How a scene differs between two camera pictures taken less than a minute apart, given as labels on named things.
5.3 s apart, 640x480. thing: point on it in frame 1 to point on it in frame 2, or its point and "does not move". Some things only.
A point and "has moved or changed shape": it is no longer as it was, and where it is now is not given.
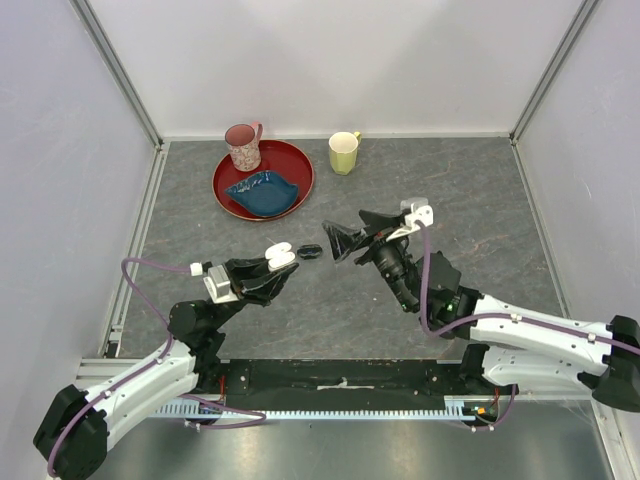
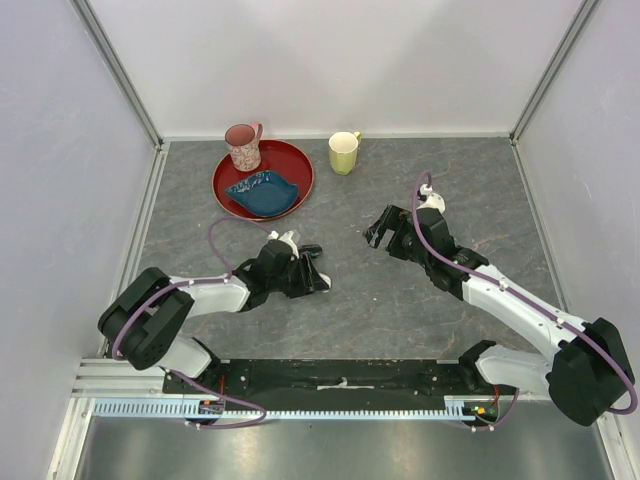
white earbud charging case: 279,255 has moved or changed shape
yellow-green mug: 343,149 does not move
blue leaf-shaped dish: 265,194 does not move
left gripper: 251,279 to 309,279
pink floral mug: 244,143 does not move
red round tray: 281,158 does not move
